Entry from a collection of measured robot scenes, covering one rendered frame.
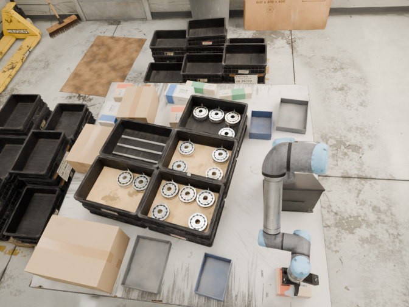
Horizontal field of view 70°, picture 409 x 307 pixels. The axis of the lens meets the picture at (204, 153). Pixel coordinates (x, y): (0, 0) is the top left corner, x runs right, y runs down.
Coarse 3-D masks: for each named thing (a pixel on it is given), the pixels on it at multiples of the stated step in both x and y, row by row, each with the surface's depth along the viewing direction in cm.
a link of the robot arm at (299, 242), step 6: (288, 234) 126; (294, 234) 126; (300, 234) 124; (306, 234) 124; (288, 240) 123; (294, 240) 123; (300, 240) 122; (306, 240) 122; (288, 246) 123; (294, 246) 122; (300, 246) 121; (306, 246) 121; (294, 252) 121; (300, 252) 120; (306, 252) 120
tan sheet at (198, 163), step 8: (176, 152) 185; (200, 152) 183; (208, 152) 183; (184, 160) 181; (192, 160) 180; (200, 160) 180; (208, 160) 179; (192, 168) 177; (200, 168) 177; (208, 168) 176; (224, 168) 175; (224, 176) 172
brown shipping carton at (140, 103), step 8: (128, 88) 217; (136, 88) 216; (144, 88) 215; (152, 88) 215; (128, 96) 212; (136, 96) 212; (144, 96) 211; (152, 96) 211; (128, 104) 208; (136, 104) 207; (144, 104) 207; (152, 104) 212; (120, 112) 204; (128, 112) 204; (136, 112) 203; (144, 112) 202; (152, 112) 212; (136, 120) 203; (144, 120) 202; (152, 120) 213
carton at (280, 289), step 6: (276, 270) 147; (276, 276) 146; (276, 282) 145; (276, 288) 144; (282, 288) 141; (288, 288) 141; (300, 288) 141; (306, 288) 141; (276, 294) 143; (282, 294) 141; (300, 294) 139; (306, 294) 139
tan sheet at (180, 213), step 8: (160, 192) 170; (160, 200) 167; (168, 200) 167; (176, 200) 166; (216, 200) 164; (176, 208) 164; (184, 208) 163; (192, 208) 163; (200, 208) 162; (176, 216) 161; (184, 216) 161; (208, 216) 159; (184, 224) 158; (208, 224) 157
